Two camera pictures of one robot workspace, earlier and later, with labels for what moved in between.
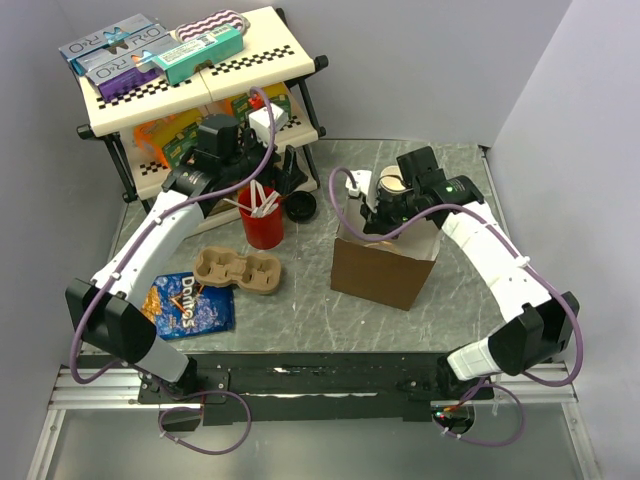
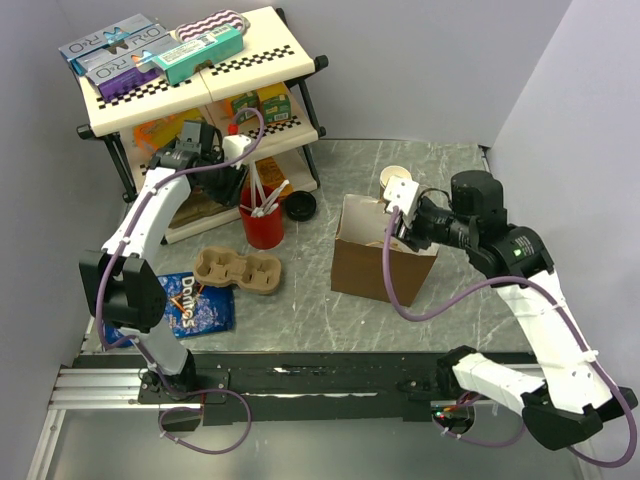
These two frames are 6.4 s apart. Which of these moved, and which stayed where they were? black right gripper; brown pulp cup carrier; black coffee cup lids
Moved: black right gripper
Stayed: brown pulp cup carrier; black coffee cup lids
